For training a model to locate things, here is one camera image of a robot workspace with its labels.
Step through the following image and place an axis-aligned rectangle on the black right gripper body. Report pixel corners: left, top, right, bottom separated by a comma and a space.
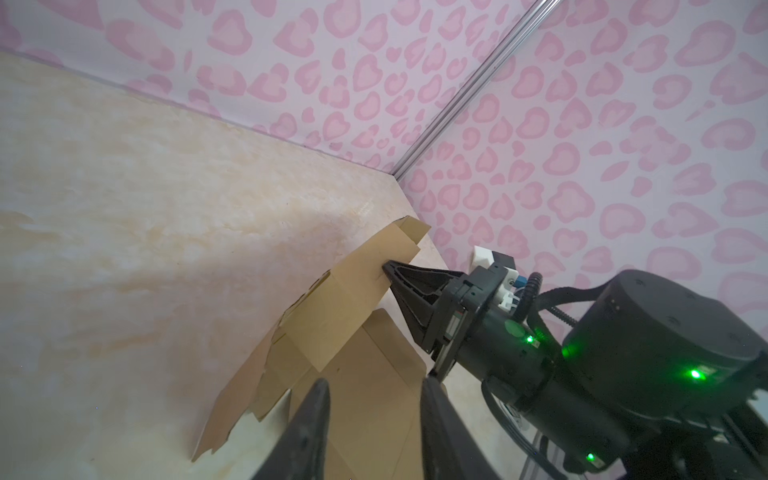
429, 270, 556, 384

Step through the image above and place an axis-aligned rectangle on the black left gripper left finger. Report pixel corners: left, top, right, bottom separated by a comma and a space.
251, 378, 331, 480

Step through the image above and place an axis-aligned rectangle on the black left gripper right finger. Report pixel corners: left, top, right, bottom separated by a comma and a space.
420, 376, 500, 480

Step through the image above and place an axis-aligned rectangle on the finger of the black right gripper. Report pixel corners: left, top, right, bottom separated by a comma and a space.
394, 291, 444, 354
382, 260, 464, 300

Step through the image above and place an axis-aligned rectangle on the brown cardboard paper box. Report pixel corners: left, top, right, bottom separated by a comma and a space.
193, 216, 429, 479

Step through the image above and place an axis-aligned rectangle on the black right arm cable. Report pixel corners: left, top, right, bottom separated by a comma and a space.
479, 271, 607, 480

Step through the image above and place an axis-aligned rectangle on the aluminium frame post right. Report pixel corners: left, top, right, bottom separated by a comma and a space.
391, 0, 562, 180

